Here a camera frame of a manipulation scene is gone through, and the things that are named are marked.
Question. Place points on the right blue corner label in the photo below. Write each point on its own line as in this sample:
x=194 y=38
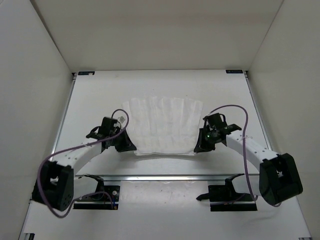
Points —
x=234 y=71

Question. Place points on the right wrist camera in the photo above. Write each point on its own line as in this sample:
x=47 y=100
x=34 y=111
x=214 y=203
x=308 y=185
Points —
x=215 y=121

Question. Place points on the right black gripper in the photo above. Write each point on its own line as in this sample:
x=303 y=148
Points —
x=201 y=146

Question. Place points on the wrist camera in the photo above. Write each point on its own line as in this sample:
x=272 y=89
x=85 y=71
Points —
x=215 y=121
x=110 y=126

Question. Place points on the left blue corner label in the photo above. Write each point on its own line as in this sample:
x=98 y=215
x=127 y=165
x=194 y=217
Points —
x=86 y=73

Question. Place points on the white pleated skirt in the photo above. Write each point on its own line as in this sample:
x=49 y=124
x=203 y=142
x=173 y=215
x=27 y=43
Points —
x=163 y=125

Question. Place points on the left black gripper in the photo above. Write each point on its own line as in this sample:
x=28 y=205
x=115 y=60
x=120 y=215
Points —
x=127 y=144

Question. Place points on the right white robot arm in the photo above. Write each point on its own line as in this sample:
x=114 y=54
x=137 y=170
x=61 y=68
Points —
x=278 y=179

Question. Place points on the front aluminium rail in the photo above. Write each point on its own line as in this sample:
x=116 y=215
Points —
x=166 y=178

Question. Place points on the blue corner label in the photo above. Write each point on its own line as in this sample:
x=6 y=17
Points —
x=86 y=73
x=234 y=71

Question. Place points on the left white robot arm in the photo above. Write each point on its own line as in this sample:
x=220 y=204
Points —
x=57 y=184

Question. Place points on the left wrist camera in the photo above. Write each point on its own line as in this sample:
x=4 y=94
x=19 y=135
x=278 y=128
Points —
x=110 y=126

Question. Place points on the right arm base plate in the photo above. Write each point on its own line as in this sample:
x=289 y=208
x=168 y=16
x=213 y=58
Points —
x=224 y=198

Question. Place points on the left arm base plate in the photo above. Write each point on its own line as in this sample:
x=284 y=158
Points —
x=93 y=193

